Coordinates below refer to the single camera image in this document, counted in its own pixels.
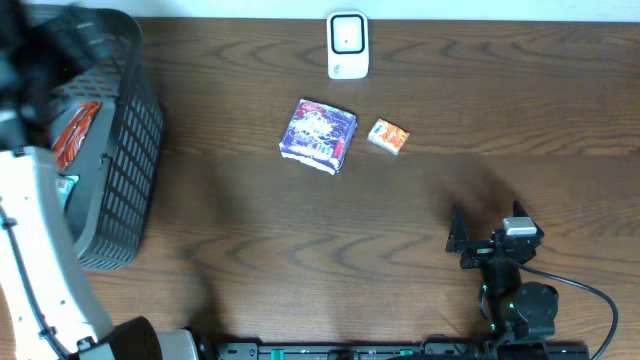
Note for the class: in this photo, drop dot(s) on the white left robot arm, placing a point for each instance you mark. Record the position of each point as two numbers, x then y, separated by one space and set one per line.
55 313

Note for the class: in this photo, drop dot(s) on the red orange snack packet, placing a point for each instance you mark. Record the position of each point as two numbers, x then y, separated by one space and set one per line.
68 144

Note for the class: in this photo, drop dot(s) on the purple tissue pack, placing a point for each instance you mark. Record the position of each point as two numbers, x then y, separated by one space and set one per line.
318 135

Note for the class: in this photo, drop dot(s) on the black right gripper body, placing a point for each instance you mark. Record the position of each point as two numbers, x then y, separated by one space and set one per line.
478 254

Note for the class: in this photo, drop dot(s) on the grey plastic basket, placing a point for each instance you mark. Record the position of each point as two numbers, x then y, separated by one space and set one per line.
116 166

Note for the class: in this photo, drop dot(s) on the teal snack packet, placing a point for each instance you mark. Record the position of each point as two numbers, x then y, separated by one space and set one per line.
64 186

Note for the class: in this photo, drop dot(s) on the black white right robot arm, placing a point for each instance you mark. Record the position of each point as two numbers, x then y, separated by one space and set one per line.
518 311

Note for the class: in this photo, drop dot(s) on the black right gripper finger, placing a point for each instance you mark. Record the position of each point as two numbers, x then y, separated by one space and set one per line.
458 237
518 209

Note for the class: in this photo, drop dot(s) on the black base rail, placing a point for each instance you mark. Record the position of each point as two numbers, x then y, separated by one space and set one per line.
434 347

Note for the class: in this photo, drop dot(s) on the orange tissue pack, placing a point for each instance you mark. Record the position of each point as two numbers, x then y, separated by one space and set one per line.
388 136

